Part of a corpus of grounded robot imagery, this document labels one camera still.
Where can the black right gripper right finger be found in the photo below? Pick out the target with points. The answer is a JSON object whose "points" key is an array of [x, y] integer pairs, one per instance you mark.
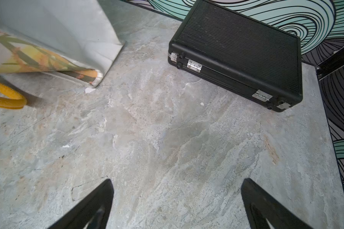
{"points": [[265, 212]]}

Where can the white canvas tote bag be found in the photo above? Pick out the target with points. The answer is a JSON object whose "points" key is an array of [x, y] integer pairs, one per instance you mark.
{"points": [[71, 39]]}

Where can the black ribbed hard case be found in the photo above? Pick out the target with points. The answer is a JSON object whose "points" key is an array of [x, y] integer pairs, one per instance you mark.
{"points": [[240, 54]]}

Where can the black frame post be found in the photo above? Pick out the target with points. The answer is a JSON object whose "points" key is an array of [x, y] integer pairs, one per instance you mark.
{"points": [[331, 64]]}

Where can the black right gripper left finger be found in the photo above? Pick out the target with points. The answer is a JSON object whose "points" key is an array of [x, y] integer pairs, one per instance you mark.
{"points": [[92, 212]]}

